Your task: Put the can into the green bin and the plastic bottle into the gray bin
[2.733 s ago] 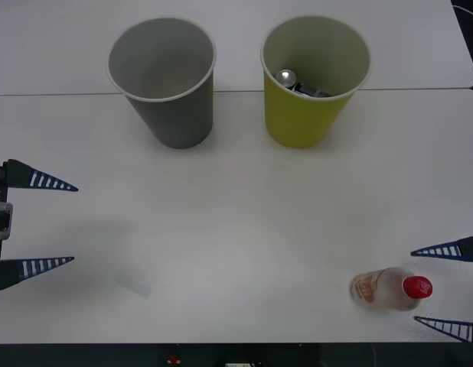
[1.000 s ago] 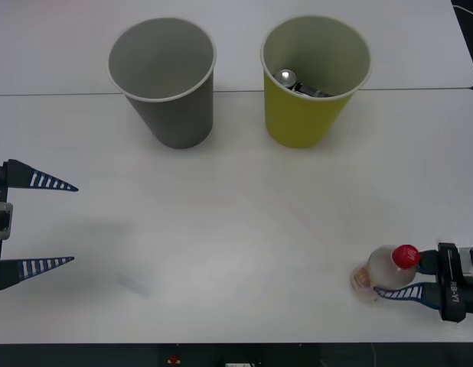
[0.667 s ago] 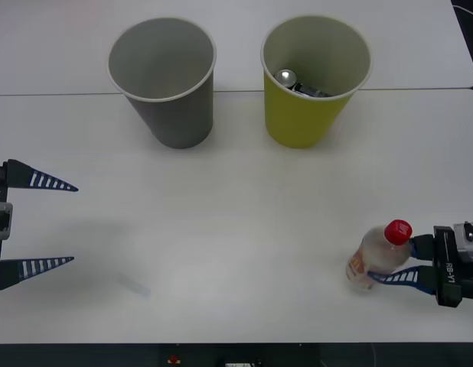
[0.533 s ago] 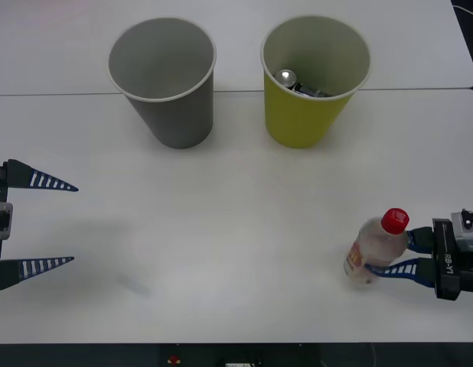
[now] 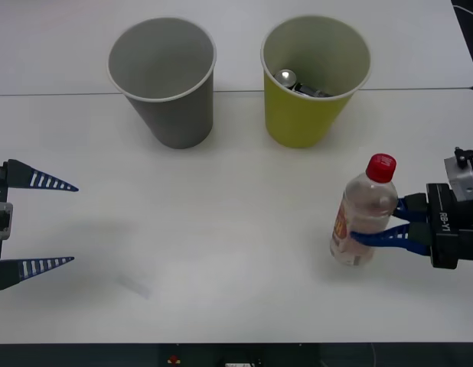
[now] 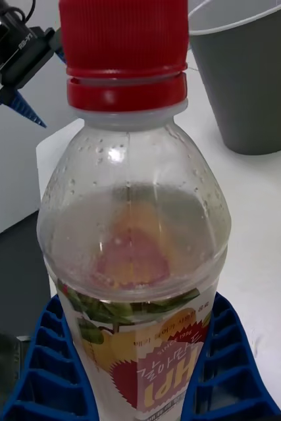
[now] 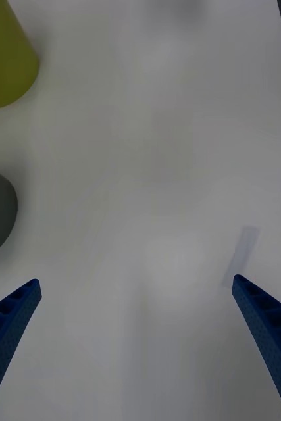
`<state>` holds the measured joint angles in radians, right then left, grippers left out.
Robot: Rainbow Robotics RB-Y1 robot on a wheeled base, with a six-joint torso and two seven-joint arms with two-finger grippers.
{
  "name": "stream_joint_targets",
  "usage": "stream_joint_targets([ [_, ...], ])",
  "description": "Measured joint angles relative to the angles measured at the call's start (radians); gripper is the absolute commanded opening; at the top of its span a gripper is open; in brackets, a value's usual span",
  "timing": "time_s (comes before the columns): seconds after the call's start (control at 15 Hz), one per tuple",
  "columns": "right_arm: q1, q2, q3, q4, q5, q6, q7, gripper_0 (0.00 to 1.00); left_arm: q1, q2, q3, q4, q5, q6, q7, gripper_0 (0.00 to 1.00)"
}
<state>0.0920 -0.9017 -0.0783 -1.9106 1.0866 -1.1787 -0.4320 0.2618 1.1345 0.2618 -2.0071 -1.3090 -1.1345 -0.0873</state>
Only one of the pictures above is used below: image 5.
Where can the grey plastic waste bin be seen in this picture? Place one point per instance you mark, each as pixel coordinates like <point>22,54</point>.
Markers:
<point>183,118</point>

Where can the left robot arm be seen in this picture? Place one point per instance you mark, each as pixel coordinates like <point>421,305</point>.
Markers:
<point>1,221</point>

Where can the black can silver end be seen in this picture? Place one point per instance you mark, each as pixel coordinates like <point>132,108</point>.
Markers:
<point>285,77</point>

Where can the yellow-green plastic waste bin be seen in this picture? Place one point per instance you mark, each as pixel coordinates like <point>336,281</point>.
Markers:
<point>297,118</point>

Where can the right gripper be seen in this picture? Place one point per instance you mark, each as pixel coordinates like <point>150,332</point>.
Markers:
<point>447,233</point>

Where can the black robot torso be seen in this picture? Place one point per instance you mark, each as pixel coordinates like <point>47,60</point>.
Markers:
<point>206,353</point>

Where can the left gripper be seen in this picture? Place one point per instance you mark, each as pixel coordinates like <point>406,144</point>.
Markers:
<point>0,191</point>

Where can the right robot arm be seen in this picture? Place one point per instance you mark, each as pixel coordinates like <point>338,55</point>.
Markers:
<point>464,179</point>

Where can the red round button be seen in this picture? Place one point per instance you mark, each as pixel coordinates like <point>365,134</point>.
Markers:
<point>173,360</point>

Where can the clear plastic bottle red cap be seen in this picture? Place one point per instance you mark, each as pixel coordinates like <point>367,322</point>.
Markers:
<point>364,206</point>

